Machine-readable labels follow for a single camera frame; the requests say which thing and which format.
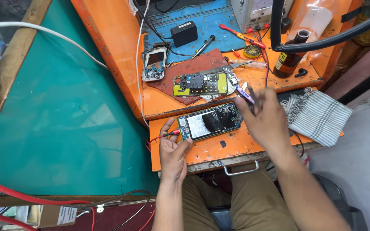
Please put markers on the person's right fingers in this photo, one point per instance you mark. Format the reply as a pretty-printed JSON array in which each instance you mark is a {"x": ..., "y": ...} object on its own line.
[{"x": 255, "y": 99}]

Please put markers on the opened blue-framed smartphone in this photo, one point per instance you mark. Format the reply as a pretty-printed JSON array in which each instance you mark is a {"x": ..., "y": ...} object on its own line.
[{"x": 210, "y": 122}]

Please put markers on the person's left hand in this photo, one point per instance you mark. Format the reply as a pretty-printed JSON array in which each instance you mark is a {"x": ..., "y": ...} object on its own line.
[{"x": 172, "y": 160}]

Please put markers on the clear plastic syringe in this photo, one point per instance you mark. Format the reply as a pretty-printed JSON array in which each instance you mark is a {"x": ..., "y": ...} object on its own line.
[{"x": 252, "y": 64}]

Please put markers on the small black jar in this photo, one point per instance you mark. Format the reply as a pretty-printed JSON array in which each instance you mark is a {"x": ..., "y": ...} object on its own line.
[{"x": 286, "y": 25}]

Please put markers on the black earbud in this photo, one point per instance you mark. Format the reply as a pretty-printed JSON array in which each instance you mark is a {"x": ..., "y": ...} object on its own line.
[{"x": 300, "y": 73}]

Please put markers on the black bag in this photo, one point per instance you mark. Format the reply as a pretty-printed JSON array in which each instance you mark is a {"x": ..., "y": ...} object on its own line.
[{"x": 336, "y": 199}]

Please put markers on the blue silicone repair mat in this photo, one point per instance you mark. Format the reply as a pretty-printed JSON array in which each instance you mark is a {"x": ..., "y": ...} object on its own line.
[{"x": 210, "y": 19}]

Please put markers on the small black phone part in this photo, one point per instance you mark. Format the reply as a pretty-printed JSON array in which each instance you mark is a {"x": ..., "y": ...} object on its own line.
[{"x": 223, "y": 144}]

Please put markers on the round brass wool tin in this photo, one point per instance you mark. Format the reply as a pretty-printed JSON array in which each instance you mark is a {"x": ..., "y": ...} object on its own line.
[{"x": 252, "y": 51}]

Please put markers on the brown glass bottle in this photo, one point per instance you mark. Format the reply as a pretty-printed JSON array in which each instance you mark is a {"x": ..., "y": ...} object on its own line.
[{"x": 287, "y": 61}]

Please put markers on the white purple toothbrush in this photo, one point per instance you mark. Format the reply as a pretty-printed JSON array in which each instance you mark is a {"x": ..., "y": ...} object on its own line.
[{"x": 244, "y": 93}]

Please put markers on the person's khaki trousers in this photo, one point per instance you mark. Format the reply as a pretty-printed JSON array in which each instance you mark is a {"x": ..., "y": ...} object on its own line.
[{"x": 255, "y": 202}]

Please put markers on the yellow phone back panel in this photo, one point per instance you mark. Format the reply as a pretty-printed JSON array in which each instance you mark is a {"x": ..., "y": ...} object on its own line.
[{"x": 204, "y": 85}]

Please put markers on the metal blade knife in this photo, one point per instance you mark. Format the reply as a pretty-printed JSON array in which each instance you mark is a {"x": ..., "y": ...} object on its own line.
[{"x": 217, "y": 68}]

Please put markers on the red rubber mat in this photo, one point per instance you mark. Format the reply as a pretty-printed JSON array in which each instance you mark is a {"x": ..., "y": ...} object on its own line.
[{"x": 191, "y": 65}]

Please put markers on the small disassembled phone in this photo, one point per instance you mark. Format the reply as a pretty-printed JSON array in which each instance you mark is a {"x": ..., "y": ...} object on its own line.
[{"x": 154, "y": 65}]

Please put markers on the red yellow screwdriver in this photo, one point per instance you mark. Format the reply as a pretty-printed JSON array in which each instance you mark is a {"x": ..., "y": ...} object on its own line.
[{"x": 241, "y": 36}]

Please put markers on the white tissue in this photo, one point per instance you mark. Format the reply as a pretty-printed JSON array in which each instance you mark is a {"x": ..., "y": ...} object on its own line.
[{"x": 215, "y": 97}]

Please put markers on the black power adapter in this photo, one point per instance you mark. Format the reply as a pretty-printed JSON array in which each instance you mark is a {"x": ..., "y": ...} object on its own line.
[{"x": 184, "y": 33}]

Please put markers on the cardboard box with label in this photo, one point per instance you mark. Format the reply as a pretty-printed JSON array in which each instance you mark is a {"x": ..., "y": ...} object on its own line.
[{"x": 56, "y": 215}]

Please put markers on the striped white cloth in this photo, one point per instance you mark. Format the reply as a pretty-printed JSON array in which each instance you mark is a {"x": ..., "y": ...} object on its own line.
[{"x": 320, "y": 117}]

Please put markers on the person's right hand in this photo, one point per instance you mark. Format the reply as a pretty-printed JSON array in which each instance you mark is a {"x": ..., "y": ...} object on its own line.
[{"x": 268, "y": 125}]

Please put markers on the red test probe lead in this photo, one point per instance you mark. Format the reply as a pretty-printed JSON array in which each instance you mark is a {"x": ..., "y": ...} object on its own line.
[{"x": 169, "y": 134}]

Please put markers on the small phone circuit board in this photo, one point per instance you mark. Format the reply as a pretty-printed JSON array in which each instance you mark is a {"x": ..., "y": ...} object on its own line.
[{"x": 230, "y": 76}]

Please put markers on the clear plastic bag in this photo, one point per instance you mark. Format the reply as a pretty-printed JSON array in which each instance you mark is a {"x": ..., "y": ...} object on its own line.
[{"x": 313, "y": 19}]

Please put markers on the white bench power supply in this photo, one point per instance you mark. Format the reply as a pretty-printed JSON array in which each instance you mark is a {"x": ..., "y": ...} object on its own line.
[{"x": 252, "y": 12}]

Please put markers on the black slim screwdriver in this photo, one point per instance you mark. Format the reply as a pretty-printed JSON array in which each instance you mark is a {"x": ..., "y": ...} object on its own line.
[{"x": 203, "y": 47}]

